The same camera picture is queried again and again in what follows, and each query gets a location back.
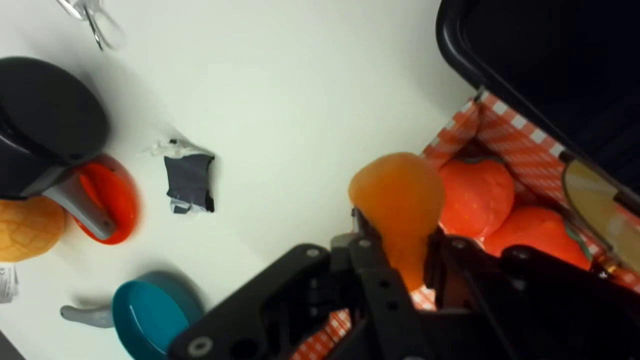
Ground red checkered basket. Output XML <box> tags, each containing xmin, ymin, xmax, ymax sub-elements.
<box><xmin>288</xmin><ymin>88</ymin><xmax>640</xmax><ymax>360</ymax></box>

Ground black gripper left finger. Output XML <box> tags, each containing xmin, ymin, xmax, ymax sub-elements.
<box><xmin>168</xmin><ymin>211</ymin><xmax>435</xmax><ymax>360</ymax></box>

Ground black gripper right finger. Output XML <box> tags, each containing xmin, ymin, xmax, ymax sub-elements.
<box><xmin>426</xmin><ymin>227</ymin><xmax>640</xmax><ymax>360</ymax></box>

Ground red toy bowl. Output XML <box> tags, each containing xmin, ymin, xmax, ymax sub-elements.
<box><xmin>68</xmin><ymin>151</ymin><xmax>143</xmax><ymax>245</ymax></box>

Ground teal toy frying pan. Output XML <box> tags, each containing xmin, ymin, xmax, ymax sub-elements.
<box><xmin>58</xmin><ymin>268</ymin><xmax>207</xmax><ymax>360</ymax></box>

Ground dark fabric scrap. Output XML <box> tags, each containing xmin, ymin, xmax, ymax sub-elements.
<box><xmin>149</xmin><ymin>136</ymin><xmax>217</xmax><ymax>215</ymax></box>

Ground orange plastic fruit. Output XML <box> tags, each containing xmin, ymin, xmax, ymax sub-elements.
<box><xmin>345</xmin><ymin>150</ymin><xmax>445</xmax><ymax>293</ymax></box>

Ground black plastic tray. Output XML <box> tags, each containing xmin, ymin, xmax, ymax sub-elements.
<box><xmin>435</xmin><ymin>0</ymin><xmax>640</xmax><ymax>202</ymax></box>

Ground red-orange plush toy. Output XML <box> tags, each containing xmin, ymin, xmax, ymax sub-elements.
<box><xmin>437</xmin><ymin>157</ymin><xmax>517</xmax><ymax>243</ymax></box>
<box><xmin>482</xmin><ymin>204</ymin><xmax>594</xmax><ymax>272</ymax></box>

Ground yellow round toy slice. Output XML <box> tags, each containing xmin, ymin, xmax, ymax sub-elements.
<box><xmin>560</xmin><ymin>157</ymin><xmax>640</xmax><ymax>276</ymax></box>

